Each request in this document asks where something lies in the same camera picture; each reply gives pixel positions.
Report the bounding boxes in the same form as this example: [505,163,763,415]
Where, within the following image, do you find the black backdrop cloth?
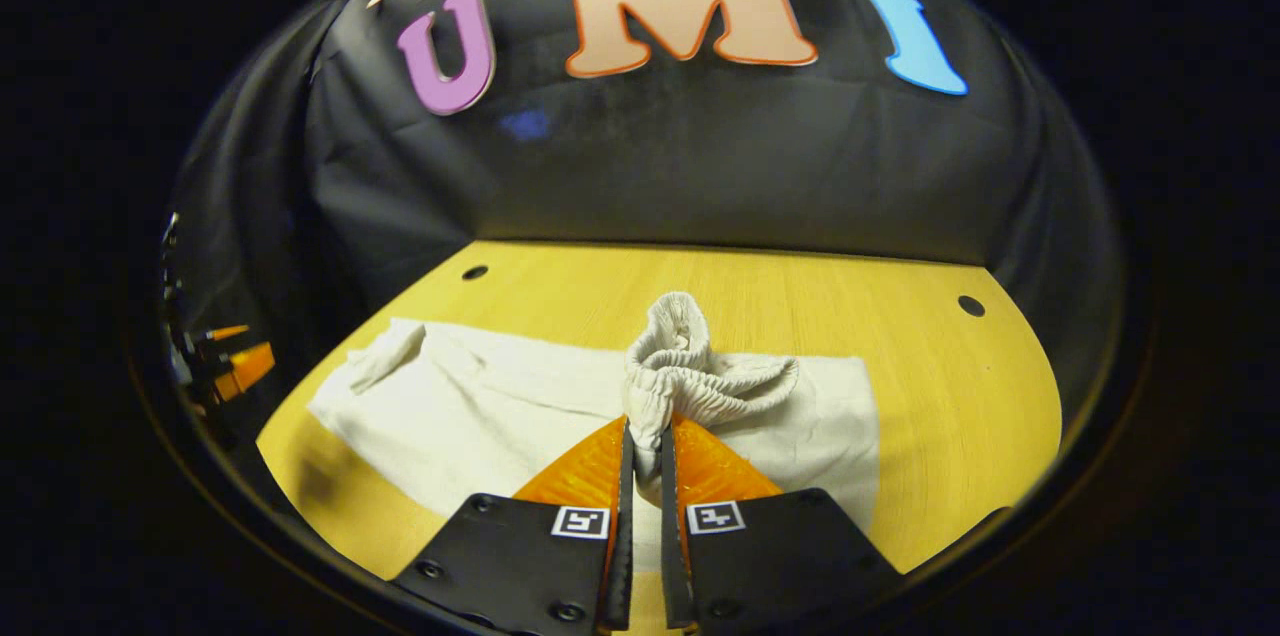
[160,0,1126,437]

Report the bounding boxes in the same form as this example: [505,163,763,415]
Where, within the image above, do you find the cream white jeans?
[305,291,883,575]

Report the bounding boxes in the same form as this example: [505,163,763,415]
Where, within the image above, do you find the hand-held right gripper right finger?
[658,413,906,633]

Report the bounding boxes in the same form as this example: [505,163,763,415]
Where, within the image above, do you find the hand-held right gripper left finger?
[390,416,636,635]

